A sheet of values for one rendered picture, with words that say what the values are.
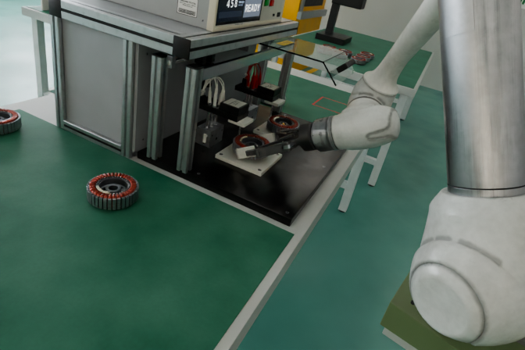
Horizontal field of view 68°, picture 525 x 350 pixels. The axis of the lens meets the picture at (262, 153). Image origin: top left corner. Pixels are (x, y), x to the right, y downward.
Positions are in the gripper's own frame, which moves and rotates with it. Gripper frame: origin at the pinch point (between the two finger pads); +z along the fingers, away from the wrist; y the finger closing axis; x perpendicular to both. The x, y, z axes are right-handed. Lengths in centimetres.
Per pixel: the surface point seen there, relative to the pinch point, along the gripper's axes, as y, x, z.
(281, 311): -23, 79, 24
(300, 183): 2.8, 12.2, -13.3
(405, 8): -532, -31, 16
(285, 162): -5.4, 8.2, -6.2
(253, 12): -12.7, -36.5, -5.7
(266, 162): 0.6, 5.3, -3.5
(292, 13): -346, -60, 113
